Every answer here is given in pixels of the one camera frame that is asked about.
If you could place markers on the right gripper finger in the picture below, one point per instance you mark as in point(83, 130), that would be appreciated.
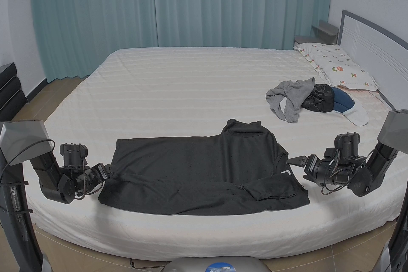
point(301, 161)

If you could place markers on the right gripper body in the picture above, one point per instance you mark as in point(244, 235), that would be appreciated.
point(323, 172)

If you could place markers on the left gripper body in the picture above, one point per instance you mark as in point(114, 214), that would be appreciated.
point(102, 173)

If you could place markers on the black T-shirt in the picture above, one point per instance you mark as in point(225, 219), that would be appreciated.
point(191, 175)

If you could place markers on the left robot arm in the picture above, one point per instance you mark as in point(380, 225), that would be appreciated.
point(47, 172)

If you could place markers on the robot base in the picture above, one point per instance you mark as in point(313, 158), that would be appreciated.
point(191, 266)

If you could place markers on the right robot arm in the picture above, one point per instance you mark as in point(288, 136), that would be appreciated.
point(382, 159)

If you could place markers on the grey garment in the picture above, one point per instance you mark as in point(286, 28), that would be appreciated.
point(293, 98)

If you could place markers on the black shiny garment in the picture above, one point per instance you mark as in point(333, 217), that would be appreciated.
point(318, 98)

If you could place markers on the white garment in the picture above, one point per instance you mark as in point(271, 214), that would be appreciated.
point(357, 116)

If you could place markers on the dark blue garment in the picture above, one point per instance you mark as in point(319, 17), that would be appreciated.
point(342, 101)

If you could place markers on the white printed pillow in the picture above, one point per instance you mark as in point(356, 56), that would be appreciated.
point(338, 65)

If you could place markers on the black chest of drawers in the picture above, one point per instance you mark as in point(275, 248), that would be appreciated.
point(11, 92)

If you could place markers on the bed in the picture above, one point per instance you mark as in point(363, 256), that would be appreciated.
point(191, 82)

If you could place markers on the grey bedside table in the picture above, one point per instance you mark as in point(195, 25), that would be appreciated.
point(322, 33)

